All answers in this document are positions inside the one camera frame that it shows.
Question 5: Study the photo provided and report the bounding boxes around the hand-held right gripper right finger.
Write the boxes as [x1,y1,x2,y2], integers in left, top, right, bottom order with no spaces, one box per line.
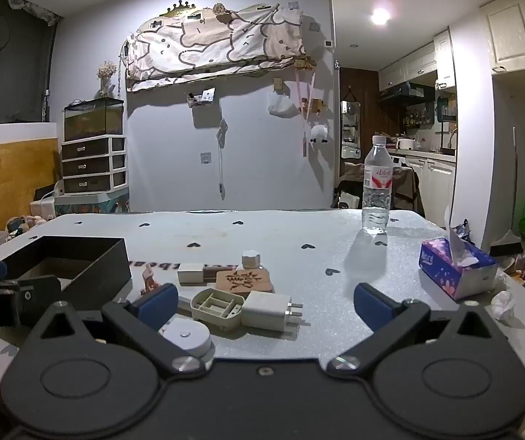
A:
[327,283,507,379]

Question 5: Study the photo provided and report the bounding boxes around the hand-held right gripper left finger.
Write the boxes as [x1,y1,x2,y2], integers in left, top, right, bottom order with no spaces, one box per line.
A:
[26,283,212,379]

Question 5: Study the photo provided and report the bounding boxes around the black box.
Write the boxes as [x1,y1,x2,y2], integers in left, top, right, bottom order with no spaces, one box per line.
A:
[2,236,133,311]

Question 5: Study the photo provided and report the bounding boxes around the white plug charger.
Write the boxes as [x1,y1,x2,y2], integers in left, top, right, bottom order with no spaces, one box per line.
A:
[241,290,304,331]

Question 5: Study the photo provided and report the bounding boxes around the pink small figure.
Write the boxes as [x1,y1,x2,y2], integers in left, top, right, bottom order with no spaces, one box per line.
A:
[140,269,160,297]

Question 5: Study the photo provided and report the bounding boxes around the white round disc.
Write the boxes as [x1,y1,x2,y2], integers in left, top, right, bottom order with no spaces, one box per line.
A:
[158,318,215,361]

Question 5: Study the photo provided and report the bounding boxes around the white block with brown cylinder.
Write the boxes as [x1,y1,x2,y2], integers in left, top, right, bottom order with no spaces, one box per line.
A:
[177,263,220,287]

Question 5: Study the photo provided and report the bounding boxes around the beige plastic tray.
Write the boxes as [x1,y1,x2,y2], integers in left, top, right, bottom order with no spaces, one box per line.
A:
[191,288,246,331]

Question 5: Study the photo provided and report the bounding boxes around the pile of plush toys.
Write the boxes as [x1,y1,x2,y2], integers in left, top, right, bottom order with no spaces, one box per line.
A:
[6,214,48,235]

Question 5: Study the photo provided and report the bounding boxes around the white appliance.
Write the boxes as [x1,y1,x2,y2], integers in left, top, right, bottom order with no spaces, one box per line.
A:
[30,180,66,220]

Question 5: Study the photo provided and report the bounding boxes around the purple tissue box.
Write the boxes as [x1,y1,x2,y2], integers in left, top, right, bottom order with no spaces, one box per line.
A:
[418,206,498,301]

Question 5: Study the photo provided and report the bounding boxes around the carved wooden block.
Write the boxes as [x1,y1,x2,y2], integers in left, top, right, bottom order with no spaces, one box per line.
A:
[215,269,275,294]

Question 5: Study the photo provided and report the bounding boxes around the patterned low cabinet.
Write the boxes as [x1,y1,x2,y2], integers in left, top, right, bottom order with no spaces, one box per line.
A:
[54,190,130,216]

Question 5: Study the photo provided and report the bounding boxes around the clear water bottle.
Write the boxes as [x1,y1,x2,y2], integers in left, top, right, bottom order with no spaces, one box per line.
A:
[362,135,393,235]

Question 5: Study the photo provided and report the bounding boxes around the chair with clothes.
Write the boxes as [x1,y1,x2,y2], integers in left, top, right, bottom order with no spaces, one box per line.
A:
[334,162,424,219]

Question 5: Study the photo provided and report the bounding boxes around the crumpled white tissue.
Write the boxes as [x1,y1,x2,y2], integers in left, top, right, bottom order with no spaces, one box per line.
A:
[491,290,518,322]

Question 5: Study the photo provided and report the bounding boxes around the kitchen counter cabinet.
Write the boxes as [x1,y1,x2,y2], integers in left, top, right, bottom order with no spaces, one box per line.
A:
[388,147,456,231]

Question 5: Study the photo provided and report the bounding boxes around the white drawer unit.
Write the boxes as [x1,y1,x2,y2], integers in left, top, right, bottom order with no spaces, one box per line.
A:
[61,135,129,194]

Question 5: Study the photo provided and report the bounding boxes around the glass fish tank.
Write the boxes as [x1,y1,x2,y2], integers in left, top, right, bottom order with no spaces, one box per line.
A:
[63,98,125,141]

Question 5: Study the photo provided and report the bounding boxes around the dark window opening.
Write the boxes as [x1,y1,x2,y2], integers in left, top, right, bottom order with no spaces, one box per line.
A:
[0,0,60,126]

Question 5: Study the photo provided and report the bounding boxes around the black range hood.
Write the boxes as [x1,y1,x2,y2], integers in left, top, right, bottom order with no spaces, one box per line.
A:
[378,82,434,102]

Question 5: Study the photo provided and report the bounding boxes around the white hanging bag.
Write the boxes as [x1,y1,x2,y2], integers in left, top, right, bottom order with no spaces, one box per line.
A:
[266,91,298,120]

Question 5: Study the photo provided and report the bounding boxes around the dried flowers in vase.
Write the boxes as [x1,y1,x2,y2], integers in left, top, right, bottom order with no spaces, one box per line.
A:
[96,60,117,99]

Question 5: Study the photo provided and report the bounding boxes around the white upper kitchen cabinets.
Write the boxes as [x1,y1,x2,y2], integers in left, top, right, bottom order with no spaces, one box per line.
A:
[378,27,456,93]

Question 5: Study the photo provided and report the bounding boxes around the printed blanket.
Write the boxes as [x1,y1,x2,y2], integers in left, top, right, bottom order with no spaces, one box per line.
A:
[124,4,307,93]

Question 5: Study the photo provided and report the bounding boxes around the gold crown ornament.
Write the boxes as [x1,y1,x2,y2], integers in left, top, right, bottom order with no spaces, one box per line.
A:
[165,1,199,17]

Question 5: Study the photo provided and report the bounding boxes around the tall cream cabinet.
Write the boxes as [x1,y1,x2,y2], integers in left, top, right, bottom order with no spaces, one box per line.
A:
[479,0,525,75]

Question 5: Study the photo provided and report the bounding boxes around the hanging white cable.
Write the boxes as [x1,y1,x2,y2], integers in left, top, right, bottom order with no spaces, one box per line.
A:
[216,118,229,201]

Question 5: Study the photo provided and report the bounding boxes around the wall mirror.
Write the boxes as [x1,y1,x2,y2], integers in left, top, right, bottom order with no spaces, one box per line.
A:
[340,100,361,146]

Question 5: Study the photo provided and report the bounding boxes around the pink hanging strap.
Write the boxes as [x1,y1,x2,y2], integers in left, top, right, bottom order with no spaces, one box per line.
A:
[296,68,316,157]

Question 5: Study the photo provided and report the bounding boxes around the small wall shelf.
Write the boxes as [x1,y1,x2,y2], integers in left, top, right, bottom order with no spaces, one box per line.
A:
[187,87,216,109]

